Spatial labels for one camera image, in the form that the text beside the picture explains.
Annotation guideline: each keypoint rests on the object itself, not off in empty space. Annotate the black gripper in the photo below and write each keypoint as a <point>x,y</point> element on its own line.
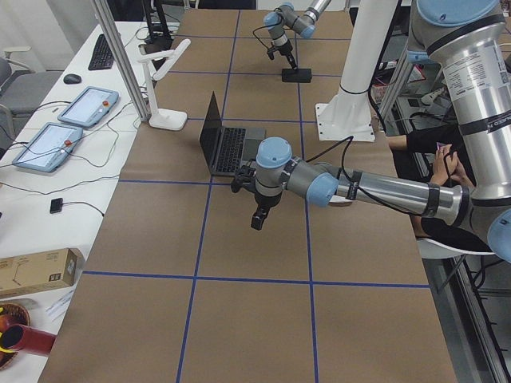
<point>285,49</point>
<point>263,201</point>

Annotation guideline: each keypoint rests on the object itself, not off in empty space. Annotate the white chair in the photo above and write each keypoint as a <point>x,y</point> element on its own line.
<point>431,249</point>

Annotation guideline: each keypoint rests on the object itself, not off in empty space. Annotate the small black device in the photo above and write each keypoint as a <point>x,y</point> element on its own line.
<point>56,205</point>

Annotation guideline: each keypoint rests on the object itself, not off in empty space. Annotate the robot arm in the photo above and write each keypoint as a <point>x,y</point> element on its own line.
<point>462,37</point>
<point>285,16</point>

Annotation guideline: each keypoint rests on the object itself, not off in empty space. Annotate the teach pendant tablet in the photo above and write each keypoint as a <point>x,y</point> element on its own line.
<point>89,107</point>
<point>49,148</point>

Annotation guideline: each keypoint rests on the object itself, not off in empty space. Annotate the grey office chair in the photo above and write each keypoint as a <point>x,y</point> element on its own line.
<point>22,88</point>

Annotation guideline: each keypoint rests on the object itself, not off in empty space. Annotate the near teach pendant tablet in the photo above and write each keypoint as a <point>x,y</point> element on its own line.
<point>49,148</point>

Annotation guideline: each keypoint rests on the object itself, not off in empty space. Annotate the black keyboard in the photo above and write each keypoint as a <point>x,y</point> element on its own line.
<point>102,57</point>

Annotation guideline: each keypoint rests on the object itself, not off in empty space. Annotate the black desk mouse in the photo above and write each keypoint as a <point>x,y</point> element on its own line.
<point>72,79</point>

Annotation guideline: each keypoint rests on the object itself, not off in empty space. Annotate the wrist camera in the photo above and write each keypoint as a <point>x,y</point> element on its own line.
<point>244,178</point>

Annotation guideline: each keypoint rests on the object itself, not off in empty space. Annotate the black mouse pad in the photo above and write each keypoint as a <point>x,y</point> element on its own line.
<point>296,75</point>

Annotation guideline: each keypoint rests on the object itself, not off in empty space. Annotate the grey laptop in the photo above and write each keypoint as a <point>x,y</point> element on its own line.
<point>225,148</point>

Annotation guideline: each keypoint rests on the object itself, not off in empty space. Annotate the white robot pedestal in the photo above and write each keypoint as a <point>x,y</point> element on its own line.
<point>348,112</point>

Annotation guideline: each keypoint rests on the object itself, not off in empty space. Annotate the aluminium frame post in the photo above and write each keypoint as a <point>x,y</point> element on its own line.
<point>113,37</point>

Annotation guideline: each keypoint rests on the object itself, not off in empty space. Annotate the far teach pendant tablet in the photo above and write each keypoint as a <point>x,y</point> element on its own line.
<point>89,107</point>

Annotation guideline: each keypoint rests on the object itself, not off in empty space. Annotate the white computer mouse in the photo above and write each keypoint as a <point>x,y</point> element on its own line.
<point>339,201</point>

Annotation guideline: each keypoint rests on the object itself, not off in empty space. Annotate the red cylinder object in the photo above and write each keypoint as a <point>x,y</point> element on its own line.
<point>26,339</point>

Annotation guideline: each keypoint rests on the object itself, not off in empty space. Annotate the cardboard box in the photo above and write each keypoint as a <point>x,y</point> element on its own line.
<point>38,272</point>

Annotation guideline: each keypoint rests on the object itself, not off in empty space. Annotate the person in black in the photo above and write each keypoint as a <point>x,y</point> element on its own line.
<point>450,168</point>

